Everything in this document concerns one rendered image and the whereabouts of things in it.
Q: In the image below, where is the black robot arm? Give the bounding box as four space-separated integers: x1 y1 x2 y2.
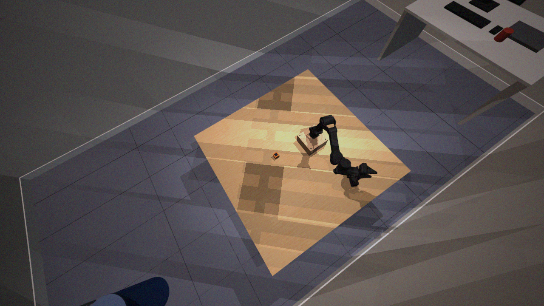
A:
309 115 359 187

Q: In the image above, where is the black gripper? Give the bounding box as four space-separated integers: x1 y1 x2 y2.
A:
346 163 377 180

